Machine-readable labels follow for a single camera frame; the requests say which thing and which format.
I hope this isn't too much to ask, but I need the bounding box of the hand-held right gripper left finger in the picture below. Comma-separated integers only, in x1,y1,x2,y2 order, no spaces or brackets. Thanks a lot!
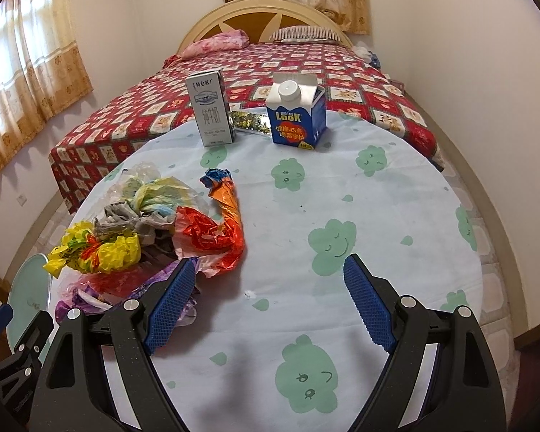
29,256,199,432

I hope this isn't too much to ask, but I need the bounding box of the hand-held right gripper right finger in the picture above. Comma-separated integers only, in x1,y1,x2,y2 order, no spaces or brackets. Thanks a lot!
342,254,509,432

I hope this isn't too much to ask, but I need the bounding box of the teal basin with cartoon print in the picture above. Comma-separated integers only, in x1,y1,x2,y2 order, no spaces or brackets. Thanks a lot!
6,252,54,356

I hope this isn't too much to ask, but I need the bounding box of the yellow plastic bag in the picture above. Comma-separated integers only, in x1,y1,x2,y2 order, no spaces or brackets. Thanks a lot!
45,220,141,277

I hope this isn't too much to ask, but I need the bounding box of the purple white plastic bag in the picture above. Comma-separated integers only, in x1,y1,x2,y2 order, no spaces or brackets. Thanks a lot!
56,265,199,327

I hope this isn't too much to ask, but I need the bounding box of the orange red foil wrapper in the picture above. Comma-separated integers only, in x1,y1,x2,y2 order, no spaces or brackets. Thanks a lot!
175,168,246,277

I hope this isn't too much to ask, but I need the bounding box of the grey plastic bag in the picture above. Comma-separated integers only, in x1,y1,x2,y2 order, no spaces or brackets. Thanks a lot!
92,202,176,239

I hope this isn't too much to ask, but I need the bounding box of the clear bag yellow green print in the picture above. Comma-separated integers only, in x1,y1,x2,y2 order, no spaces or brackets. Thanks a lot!
105,162,199,226

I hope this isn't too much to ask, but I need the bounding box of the white milk carton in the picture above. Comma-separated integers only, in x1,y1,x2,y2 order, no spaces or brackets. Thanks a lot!
184,69,235,147

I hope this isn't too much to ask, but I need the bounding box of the blue carton with white cap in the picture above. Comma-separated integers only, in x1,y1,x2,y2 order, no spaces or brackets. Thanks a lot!
265,72,328,150

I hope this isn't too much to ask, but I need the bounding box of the green patterned packet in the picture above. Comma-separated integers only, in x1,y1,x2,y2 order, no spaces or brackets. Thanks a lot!
229,109,271,135

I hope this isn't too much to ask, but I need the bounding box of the wide beige patterned curtain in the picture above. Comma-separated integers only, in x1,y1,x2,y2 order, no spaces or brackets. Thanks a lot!
0,0,93,190

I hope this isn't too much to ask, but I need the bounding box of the blue white bundle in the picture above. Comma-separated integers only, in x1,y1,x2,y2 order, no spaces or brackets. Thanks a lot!
355,45,384,69

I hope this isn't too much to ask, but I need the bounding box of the bed with red blanket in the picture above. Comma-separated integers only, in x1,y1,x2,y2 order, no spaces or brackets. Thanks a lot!
49,38,446,217

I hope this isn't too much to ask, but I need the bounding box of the pink pillow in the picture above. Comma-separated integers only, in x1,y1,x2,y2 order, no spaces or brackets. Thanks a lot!
180,29,250,60

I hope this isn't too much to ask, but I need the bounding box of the striped pillow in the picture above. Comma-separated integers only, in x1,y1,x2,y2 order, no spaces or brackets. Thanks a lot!
270,26,345,46

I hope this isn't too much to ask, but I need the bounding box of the cream wooden headboard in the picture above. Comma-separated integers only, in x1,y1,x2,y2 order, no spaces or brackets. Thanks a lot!
175,0,354,55

